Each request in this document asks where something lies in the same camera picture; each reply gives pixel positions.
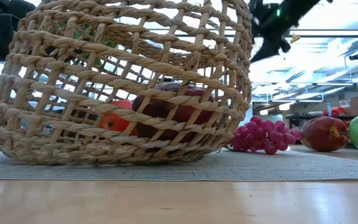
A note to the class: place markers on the large red apple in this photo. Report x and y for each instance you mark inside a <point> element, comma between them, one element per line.
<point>322,135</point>

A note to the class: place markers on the pink grape bunch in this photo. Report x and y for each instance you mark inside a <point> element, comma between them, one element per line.
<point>263,135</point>

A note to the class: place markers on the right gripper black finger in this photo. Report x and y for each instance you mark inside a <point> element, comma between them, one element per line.
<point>278,48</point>

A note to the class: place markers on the black ceiling device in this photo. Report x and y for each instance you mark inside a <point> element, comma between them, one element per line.
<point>356,56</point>

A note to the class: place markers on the green leafy plant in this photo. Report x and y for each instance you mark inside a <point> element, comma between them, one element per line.
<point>109,43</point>

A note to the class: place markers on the dark red apple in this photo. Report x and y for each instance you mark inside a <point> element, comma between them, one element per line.
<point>163,110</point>

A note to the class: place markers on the dark round plant pot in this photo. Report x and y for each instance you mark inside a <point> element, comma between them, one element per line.
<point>84,117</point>

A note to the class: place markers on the blue bottle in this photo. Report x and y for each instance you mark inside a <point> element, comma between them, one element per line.
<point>329,109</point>

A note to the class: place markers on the grey woven placemat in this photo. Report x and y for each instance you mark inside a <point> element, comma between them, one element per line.
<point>259,168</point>

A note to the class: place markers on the yellow hanging tag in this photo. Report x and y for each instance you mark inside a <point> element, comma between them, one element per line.
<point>295,38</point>

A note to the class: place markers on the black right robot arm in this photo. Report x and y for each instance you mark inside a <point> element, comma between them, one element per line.
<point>306,6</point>

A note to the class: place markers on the red item on rack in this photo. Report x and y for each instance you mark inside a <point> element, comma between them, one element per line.
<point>339,111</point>

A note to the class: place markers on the red orange peach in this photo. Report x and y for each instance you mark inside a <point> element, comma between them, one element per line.
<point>113,123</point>

